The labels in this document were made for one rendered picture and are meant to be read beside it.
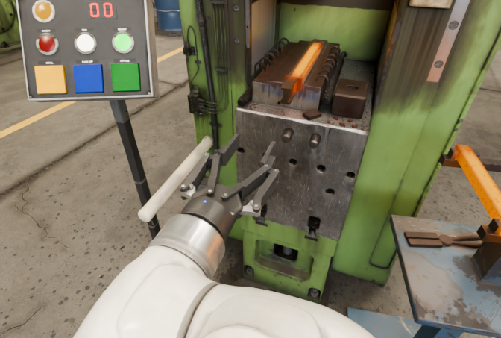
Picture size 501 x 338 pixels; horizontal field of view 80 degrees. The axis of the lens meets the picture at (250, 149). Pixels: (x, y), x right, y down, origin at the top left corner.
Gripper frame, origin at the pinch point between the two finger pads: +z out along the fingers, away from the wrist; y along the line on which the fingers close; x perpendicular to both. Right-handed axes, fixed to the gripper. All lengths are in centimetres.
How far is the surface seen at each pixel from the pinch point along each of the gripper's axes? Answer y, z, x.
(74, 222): -117, 28, -100
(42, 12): -66, 18, 16
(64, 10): -61, 21, 17
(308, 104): 4.7, 34.9, -6.4
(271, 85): -6.7, 34.9, -2.3
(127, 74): -43.4, 19.3, 1.9
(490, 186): 44.5, 13.1, -5.9
